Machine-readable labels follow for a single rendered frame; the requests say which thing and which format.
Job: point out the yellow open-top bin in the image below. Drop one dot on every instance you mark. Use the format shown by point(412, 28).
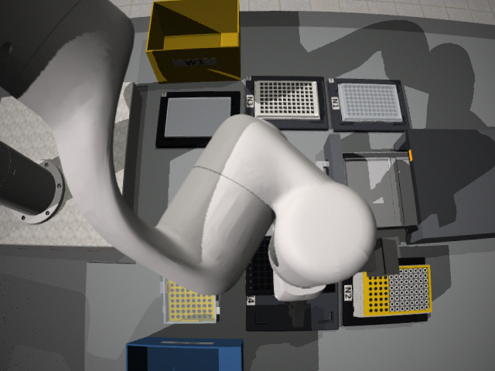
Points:
point(207, 35)

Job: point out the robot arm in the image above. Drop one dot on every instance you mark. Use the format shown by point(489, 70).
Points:
point(66, 60)

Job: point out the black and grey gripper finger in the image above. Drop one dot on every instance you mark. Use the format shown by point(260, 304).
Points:
point(296, 312)

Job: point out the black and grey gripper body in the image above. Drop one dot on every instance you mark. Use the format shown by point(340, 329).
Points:
point(286, 292)

